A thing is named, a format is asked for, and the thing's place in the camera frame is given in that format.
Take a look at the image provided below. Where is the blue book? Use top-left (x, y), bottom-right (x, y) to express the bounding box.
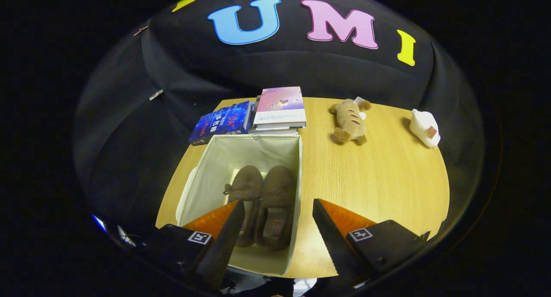
top-left (189, 100), bottom-right (255, 146)

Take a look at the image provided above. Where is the pink book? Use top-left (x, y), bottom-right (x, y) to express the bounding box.
top-left (253, 87), bottom-right (307, 130)

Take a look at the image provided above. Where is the brown fuzzy shoe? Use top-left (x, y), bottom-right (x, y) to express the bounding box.
top-left (223, 165), bottom-right (263, 248)
top-left (254, 166), bottom-right (297, 251)

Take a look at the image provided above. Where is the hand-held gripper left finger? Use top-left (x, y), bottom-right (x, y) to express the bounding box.
top-left (142, 199), bottom-right (246, 291)

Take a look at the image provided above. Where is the brown plush toy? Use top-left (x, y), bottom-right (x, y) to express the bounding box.
top-left (329, 99), bottom-right (372, 145)

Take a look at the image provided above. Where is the white plush toy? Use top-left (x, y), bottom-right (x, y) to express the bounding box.
top-left (409, 109), bottom-right (441, 149)

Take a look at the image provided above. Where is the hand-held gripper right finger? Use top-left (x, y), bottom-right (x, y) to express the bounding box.
top-left (312, 198), bottom-right (431, 289)

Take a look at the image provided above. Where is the cream fabric storage box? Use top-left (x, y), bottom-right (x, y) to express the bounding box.
top-left (174, 133), bottom-right (303, 277)

